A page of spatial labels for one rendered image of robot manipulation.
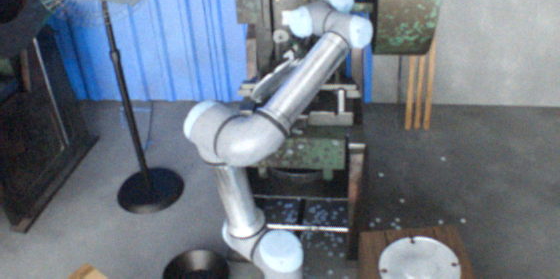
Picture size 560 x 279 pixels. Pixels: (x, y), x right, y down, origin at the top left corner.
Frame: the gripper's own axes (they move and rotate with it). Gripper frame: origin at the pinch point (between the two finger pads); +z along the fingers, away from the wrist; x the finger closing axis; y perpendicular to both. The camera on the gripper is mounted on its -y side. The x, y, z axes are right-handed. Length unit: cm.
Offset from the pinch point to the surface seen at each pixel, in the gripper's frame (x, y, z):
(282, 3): -21.6, -12.2, 0.6
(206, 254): 36, 31, 92
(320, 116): 17.4, -15.2, 24.5
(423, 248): 80, -11, 15
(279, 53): -10.2, -10.8, 16.9
